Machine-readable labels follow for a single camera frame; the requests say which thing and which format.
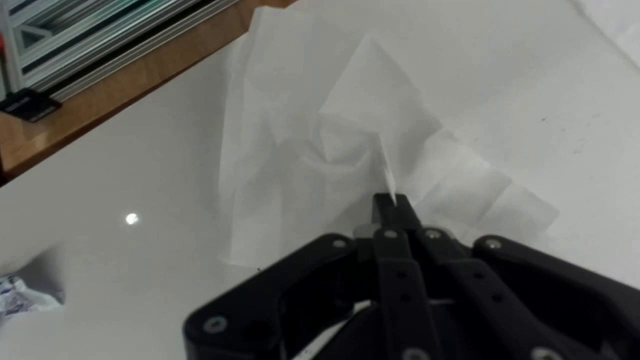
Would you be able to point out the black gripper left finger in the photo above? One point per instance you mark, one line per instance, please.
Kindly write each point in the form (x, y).
(347, 301)

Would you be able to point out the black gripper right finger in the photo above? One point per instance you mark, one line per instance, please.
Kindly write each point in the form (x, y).
(521, 301)

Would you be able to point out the white paper towel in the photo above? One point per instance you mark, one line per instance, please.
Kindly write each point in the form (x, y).
(300, 121)

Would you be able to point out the flat white paper sheet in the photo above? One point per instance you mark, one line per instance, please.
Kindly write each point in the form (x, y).
(617, 23)

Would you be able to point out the small crumpled wrapper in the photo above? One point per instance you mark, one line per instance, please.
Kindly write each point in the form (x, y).
(21, 299)

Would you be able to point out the aluminium profile base frame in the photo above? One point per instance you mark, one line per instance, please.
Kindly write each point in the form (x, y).
(72, 41)

